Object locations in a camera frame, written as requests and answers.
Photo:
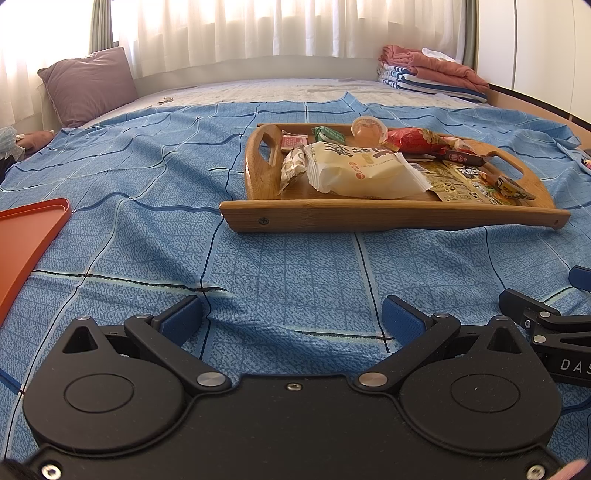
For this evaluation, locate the cream olive print packet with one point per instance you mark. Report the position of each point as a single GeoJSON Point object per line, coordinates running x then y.
{"type": "Point", "coordinates": [292, 168]}

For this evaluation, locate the small light object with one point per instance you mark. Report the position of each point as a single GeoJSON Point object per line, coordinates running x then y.
{"type": "Point", "coordinates": [165, 99]}

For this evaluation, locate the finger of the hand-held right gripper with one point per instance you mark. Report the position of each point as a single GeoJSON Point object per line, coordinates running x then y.
{"type": "Point", "coordinates": [581, 278]}
{"type": "Point", "coordinates": [545, 323]}

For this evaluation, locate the white wardrobe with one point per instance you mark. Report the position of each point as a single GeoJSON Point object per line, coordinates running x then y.
{"type": "Point", "coordinates": [531, 46]}

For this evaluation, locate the dark snack stick packet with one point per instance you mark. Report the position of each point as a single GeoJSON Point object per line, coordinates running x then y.
{"type": "Point", "coordinates": [512, 187]}

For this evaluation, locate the yellow snack pouch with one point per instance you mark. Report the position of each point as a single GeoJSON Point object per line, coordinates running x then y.
{"type": "Point", "coordinates": [438, 182]}

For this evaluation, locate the light blue lace cloth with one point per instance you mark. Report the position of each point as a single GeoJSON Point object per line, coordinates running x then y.
{"type": "Point", "coordinates": [9, 141]}

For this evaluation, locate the blue checked bed sheet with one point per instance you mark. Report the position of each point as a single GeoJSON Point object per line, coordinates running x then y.
{"type": "Point", "coordinates": [277, 277]}

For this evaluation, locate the beige bed rail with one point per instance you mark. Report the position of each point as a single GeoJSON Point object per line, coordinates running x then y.
{"type": "Point", "coordinates": [254, 69]}

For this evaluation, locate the folded blue striped blanket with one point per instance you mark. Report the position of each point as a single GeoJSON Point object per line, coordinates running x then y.
{"type": "Point", "coordinates": [415, 82]}

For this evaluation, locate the printed figure cloth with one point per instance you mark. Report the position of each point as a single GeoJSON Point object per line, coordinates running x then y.
{"type": "Point", "coordinates": [586, 161]}

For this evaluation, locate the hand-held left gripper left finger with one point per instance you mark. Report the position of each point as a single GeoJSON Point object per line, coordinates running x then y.
{"type": "Point", "coordinates": [180, 318]}

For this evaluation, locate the wooden bed frame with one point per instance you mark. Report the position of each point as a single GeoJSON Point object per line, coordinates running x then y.
{"type": "Point", "coordinates": [545, 104]}

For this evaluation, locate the orange jelly cup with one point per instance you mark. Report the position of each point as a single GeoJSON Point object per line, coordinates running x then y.
{"type": "Point", "coordinates": [369, 129]}

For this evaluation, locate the pink and cream snack packet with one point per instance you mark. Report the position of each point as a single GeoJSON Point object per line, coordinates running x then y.
{"type": "Point", "coordinates": [450, 142]}

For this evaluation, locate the folded pink blanket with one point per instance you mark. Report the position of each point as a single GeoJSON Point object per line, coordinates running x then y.
{"type": "Point", "coordinates": [443, 71]}

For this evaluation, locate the grey patterned mattress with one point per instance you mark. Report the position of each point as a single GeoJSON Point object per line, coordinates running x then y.
{"type": "Point", "coordinates": [254, 92]}

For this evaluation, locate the small green snack packet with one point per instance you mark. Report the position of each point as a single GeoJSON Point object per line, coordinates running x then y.
{"type": "Point", "coordinates": [330, 134]}

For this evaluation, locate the orange plastic tray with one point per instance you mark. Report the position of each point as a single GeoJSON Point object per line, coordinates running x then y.
{"type": "Point", "coordinates": [23, 240]}

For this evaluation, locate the red label bread packet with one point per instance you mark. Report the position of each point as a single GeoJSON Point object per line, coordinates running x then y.
{"type": "Point", "coordinates": [411, 141]}

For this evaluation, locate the small pink red packet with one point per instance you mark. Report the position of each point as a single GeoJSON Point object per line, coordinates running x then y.
{"type": "Point", "coordinates": [294, 143]}

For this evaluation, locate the mauve pillow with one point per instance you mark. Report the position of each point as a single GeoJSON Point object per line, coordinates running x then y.
{"type": "Point", "coordinates": [87, 87]}

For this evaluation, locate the dark red snack bar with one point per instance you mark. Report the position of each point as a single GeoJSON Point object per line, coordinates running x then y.
{"type": "Point", "coordinates": [466, 158]}

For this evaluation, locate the white sheer curtain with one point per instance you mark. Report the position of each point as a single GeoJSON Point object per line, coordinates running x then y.
{"type": "Point", "coordinates": [27, 69]}
{"type": "Point", "coordinates": [277, 27]}

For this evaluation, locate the white folded cloth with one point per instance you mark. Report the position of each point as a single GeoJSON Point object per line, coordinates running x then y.
{"type": "Point", "coordinates": [436, 53]}

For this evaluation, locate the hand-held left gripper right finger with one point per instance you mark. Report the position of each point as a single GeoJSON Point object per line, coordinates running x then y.
{"type": "Point", "coordinates": [406, 318]}

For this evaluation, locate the grey green drape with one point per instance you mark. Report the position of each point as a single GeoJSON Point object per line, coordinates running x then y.
{"type": "Point", "coordinates": [471, 32]}
{"type": "Point", "coordinates": [101, 23]}

